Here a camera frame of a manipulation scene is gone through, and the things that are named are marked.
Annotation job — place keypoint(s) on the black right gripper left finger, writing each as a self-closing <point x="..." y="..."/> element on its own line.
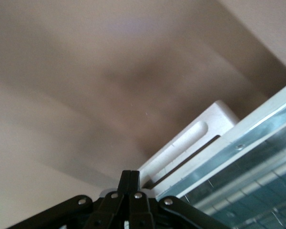
<point x="109" y="210"/>

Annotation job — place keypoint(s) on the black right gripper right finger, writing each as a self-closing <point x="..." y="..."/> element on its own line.
<point x="147" y="212"/>

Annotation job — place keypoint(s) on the brown tablecloth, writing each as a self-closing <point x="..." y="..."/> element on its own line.
<point x="62" y="71"/>

